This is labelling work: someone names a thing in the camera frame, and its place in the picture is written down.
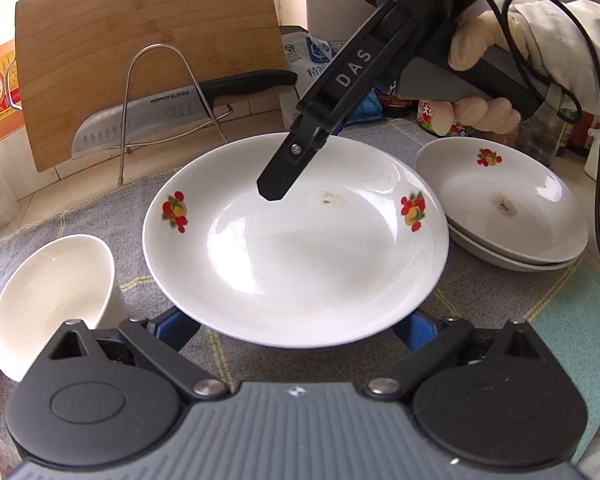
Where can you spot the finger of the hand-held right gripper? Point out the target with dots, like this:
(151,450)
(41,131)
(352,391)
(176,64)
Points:
(280,175)

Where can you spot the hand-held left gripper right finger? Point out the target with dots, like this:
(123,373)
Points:
(417,332)

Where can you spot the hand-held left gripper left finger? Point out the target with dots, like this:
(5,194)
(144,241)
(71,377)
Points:
(177,332)

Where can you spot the white fruit-print plate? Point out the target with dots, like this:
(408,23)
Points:
(280,270)
(540,220)
(520,266)

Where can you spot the person's right forearm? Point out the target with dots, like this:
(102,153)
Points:
(555,50)

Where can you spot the person's right hand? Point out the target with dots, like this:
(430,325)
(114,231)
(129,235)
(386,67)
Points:
(480,35)

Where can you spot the dark vinegar bottle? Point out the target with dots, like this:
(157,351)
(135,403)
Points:
(395,105)

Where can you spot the white and blue salt bag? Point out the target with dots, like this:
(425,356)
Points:
(310,60)

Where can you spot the green-lidded sauce jar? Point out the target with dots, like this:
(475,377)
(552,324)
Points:
(430,120)

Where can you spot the grey and teal checked towel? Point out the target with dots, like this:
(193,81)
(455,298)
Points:
(105,220)

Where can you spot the red sauce bottles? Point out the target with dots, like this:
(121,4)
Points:
(575,132)

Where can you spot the bamboo cutting board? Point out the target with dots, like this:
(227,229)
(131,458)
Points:
(155,10)

